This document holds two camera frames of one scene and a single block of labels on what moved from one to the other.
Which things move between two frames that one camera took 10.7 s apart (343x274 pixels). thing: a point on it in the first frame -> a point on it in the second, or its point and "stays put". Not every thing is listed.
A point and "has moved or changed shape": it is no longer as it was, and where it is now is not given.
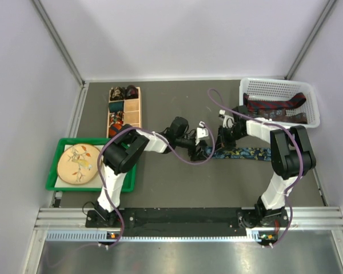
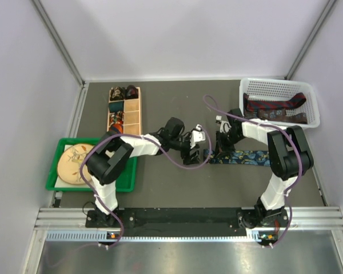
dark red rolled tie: (132, 92) stays put
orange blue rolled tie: (114, 129) stays put
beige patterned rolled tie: (116, 93) stays put
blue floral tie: (252, 153) has moved or changed shape
